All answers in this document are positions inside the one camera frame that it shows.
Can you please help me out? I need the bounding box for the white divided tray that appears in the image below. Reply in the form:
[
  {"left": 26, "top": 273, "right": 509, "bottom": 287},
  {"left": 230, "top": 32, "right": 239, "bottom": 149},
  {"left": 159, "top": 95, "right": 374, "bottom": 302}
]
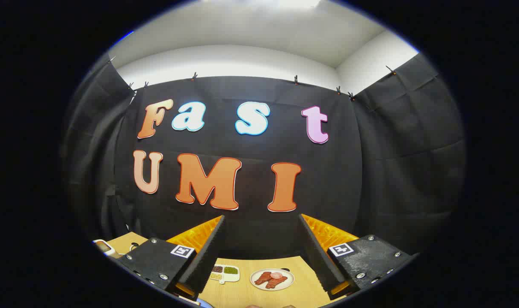
[{"left": 209, "top": 265, "right": 240, "bottom": 284}]

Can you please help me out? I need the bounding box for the white round plate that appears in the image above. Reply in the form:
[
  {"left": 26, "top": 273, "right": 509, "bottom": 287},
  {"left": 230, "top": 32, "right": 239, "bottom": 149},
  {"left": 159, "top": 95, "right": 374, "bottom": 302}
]
[{"left": 250, "top": 268, "right": 295, "bottom": 291}]

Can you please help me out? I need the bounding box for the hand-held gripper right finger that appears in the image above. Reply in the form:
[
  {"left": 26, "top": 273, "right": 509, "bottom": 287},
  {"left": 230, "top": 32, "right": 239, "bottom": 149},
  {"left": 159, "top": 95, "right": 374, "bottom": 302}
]
[{"left": 298, "top": 213, "right": 419, "bottom": 301}]

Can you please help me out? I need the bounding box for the row of small cloth clips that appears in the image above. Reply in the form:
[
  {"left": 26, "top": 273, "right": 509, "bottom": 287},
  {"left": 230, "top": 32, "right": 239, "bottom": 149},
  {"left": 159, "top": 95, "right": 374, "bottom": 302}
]
[{"left": 107, "top": 56, "right": 397, "bottom": 102}]

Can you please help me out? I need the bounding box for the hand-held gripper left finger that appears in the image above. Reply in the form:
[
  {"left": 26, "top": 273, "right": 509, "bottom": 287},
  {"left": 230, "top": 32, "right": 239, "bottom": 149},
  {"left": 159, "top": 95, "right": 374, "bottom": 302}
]
[{"left": 117, "top": 215, "right": 225, "bottom": 300}]

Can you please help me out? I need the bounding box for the white toaster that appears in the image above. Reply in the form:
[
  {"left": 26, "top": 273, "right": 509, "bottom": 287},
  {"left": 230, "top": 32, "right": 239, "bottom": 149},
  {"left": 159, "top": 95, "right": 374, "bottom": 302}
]
[{"left": 92, "top": 240, "right": 121, "bottom": 258}]

